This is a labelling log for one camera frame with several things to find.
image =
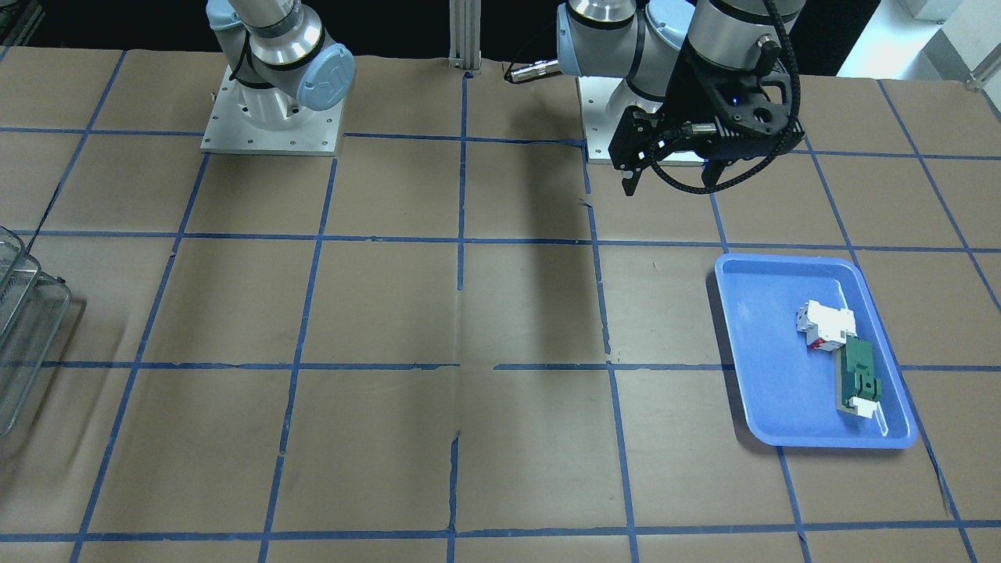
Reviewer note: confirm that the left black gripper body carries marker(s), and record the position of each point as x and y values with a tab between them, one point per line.
698	84

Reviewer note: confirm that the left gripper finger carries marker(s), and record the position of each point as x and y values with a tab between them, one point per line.
636	144
712	173

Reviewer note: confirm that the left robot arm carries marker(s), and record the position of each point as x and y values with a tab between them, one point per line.
641	46

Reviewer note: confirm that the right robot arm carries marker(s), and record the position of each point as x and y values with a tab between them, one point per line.
282	58

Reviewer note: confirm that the white circuit breaker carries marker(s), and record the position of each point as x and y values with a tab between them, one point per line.
825	328

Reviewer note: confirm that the blue plastic tray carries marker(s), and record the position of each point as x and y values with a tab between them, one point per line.
788	391

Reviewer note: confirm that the aluminium frame post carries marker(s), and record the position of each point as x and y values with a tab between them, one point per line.
464	30

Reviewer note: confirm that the green switch module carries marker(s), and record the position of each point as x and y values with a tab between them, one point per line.
859	388

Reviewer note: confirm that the wire mesh shelf rack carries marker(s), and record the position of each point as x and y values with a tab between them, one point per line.
33	306

